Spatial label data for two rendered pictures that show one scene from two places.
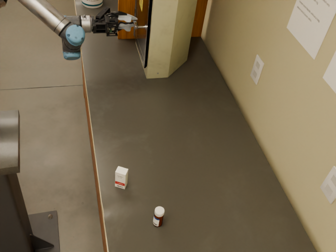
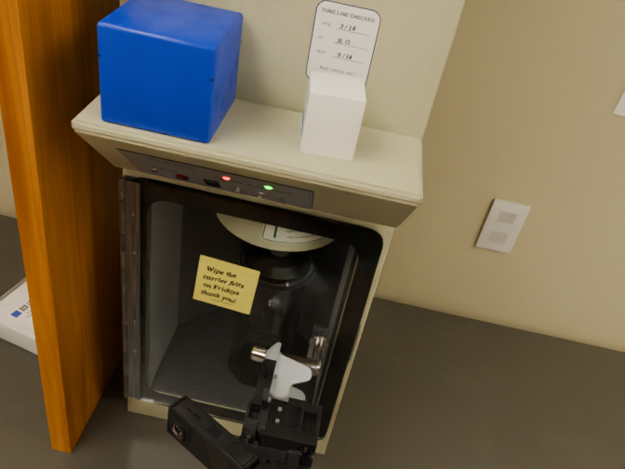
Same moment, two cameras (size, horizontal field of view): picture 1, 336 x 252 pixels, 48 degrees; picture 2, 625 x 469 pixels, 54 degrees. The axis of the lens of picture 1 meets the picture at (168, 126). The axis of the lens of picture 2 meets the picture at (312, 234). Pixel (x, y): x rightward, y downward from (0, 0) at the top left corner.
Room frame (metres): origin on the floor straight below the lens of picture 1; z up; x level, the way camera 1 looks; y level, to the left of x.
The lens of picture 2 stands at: (1.39, 0.71, 1.78)
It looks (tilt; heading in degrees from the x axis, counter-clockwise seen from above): 36 degrees down; 290
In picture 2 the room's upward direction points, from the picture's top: 12 degrees clockwise
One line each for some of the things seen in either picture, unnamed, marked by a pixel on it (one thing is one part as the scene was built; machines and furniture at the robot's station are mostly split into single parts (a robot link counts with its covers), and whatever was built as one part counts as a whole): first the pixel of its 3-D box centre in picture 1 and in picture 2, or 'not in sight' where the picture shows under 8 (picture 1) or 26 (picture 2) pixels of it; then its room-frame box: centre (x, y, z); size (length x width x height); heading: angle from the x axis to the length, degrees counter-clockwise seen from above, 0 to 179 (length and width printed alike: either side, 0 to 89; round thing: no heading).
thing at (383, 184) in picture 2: not in sight; (253, 173); (1.64, 0.25, 1.46); 0.32 x 0.11 x 0.10; 19
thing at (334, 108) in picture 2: not in sight; (331, 115); (1.58, 0.23, 1.54); 0.05 x 0.05 x 0.06; 26
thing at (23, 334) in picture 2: not in sight; (44, 317); (2.04, 0.19, 0.96); 0.16 x 0.12 x 0.04; 6
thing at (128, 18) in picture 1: (128, 19); (287, 369); (1.56, 0.25, 1.22); 0.09 x 0.06 x 0.03; 110
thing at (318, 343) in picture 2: (138, 23); (289, 351); (1.58, 0.21, 1.20); 0.10 x 0.05 x 0.03; 19
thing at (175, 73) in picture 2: not in sight; (173, 65); (1.72, 0.28, 1.56); 0.10 x 0.10 x 0.09; 19
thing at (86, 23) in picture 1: (86, 23); not in sight; (1.50, 0.43, 1.20); 0.08 x 0.05 x 0.08; 20
